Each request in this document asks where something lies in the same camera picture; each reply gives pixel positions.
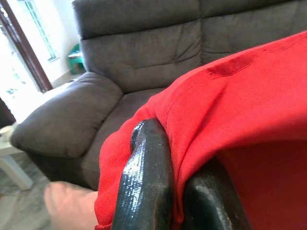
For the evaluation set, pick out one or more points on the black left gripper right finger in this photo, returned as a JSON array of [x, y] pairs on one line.
[[211, 203]]

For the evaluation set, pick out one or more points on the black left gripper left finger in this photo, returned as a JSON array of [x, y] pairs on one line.
[[146, 179]]

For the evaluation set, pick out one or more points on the red pillow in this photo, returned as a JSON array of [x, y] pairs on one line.
[[239, 107]]

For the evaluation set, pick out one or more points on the large grey fabric sofa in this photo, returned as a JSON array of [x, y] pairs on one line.
[[134, 48]]

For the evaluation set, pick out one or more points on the white low table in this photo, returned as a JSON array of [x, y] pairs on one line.
[[14, 167]]

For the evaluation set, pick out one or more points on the green plastic stool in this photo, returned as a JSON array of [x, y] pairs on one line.
[[76, 60]]

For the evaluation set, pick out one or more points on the white cup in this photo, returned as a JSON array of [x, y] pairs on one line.
[[6, 133]]

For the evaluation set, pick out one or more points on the window with white grille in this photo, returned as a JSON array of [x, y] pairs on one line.
[[40, 28]]

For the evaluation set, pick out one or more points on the dark brown door frame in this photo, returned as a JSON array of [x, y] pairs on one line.
[[26, 52]]

